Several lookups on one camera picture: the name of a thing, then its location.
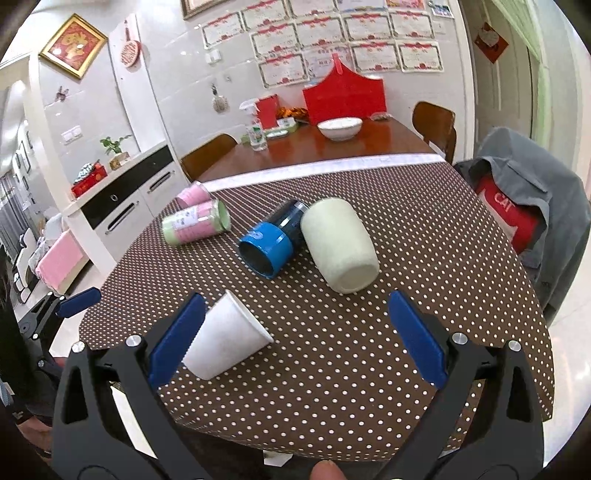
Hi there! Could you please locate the brown wooden chair left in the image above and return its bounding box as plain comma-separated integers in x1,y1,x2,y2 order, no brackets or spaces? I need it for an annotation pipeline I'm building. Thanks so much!
181,133,238,182

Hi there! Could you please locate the white paper cup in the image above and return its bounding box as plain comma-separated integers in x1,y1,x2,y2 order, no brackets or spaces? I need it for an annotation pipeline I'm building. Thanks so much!
182,290,273,380

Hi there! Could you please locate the green white tissue box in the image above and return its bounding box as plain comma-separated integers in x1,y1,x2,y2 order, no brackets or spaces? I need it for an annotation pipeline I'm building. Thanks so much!
264,117,298,135

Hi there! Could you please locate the brown wooden chair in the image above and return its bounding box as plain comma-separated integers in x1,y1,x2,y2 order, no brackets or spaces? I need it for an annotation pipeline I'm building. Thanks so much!
412,101,457,164
181,133,238,182

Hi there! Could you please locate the red cat garment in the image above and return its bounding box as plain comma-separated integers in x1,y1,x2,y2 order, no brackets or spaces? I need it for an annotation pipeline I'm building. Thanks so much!
476,174,542,254

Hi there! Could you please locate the small pink cup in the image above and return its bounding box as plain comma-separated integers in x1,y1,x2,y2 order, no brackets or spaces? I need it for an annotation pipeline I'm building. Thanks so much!
176,181,211,209

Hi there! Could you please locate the gold framed red picture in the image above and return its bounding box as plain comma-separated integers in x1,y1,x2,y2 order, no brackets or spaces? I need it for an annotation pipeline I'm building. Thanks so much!
39,13,107,80

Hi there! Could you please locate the grey jacket on chair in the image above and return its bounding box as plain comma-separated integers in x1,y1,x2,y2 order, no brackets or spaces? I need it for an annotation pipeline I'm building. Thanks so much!
454,127,590,323

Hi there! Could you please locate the red gift bag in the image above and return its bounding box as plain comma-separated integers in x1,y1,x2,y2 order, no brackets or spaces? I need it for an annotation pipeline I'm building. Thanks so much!
303,54,387,125

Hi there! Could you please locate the pale green fuzzy cup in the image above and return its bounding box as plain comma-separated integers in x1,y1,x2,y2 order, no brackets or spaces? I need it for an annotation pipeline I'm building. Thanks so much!
301,198,380,294

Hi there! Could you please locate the round red wall ornament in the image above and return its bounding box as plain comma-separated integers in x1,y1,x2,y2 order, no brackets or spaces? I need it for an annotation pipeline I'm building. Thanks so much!
120,21,141,68

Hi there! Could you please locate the potted green plant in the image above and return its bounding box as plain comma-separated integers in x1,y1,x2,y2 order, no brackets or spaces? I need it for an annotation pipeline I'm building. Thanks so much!
99,134,132,171

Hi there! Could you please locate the brown polka dot tablecloth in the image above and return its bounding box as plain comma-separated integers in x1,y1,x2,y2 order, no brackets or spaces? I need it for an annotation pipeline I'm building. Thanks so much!
79,162,554,461

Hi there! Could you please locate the white black sideboard cabinet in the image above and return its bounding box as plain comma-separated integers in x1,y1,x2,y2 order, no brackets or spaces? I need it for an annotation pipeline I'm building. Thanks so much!
63,142,188,275

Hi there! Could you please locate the clear spray bottle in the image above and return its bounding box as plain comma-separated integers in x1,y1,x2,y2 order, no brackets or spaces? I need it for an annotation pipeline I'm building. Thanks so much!
239,99,267,152

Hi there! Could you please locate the blue black tin can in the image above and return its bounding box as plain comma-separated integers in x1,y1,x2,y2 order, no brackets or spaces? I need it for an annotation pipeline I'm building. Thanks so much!
238,199,308,279

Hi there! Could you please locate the red box on sideboard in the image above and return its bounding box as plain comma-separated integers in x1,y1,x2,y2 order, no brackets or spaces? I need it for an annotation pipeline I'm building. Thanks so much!
71,161,107,198

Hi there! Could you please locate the pink green tin can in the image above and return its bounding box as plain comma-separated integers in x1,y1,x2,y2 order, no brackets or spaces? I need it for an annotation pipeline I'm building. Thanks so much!
161,199,231,246

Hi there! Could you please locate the small red box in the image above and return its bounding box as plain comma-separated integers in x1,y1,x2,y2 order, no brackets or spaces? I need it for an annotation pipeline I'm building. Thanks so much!
256,94,280,130

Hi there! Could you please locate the brown wooden chair far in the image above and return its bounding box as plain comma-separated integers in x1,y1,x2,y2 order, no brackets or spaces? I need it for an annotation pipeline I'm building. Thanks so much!
412,101,457,164

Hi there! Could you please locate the white ceramic bowl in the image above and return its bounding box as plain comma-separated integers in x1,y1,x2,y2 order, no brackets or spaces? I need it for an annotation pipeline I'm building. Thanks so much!
317,117,363,142

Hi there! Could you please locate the pink cloth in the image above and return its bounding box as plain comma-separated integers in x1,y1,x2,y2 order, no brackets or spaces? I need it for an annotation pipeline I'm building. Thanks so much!
35,230,89,294

